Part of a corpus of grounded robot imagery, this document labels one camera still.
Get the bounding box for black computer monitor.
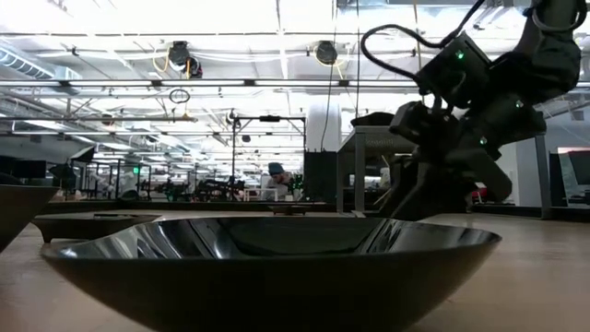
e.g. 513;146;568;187
548;147;590;208

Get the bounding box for person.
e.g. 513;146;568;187
263;161;299;203

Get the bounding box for black ceiling cord reel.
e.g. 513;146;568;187
168;40;204;79
314;40;340;66

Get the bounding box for black wavy square mini plate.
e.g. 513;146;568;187
349;111;397;128
0;184;60;254

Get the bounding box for large dark foreground bowl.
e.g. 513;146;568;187
40;216;502;332

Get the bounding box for grey perforated metal shelf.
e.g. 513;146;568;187
335;124;553;220

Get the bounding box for long ceiling light bar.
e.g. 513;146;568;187
0;78;419;89

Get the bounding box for black hanging power cable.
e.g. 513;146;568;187
354;0;361;119

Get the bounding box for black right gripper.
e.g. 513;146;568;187
389;90;549;221

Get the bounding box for black frame stand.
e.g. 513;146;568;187
231;114;308;204

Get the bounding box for black cabinet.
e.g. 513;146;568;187
302;150;338;204

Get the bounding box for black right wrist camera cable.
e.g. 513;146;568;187
360;0;488;83

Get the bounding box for silver ceiling duct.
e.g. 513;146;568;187
0;45;83;96

